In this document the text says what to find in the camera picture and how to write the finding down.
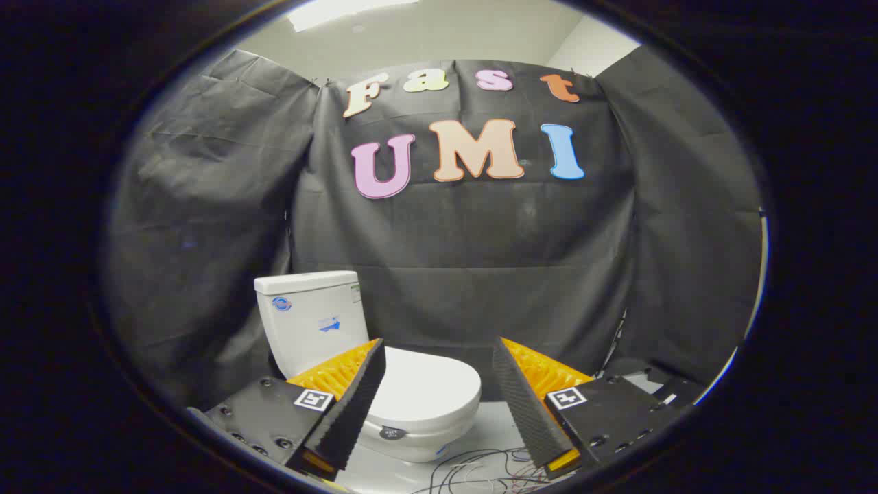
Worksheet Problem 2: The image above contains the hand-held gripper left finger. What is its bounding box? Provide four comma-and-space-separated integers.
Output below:
187, 338, 387, 481

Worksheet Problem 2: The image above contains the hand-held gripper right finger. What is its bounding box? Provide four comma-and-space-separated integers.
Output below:
491, 336, 690, 481

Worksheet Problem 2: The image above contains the white toilet lid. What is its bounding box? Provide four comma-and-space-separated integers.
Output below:
362, 346, 482, 443

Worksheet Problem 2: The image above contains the white toilet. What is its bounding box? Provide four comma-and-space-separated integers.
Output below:
254, 271, 482, 464

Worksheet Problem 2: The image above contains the black backdrop cloth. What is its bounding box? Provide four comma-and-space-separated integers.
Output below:
103, 47, 763, 412

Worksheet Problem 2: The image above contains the tangle of cables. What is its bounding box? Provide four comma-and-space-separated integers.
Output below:
412, 446, 570, 494

